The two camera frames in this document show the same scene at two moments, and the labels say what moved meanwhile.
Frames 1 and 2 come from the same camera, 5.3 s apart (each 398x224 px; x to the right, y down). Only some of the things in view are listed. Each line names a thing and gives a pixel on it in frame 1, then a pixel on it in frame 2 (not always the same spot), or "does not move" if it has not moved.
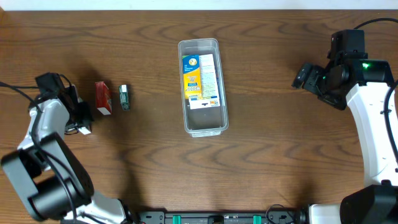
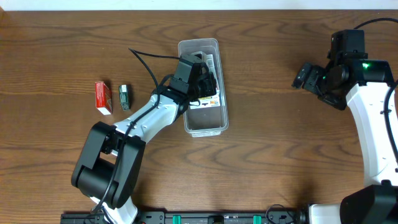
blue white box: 209,97 does not move
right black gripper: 311,80 does not move
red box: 104,98 does not move
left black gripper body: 82,115 → 204,84
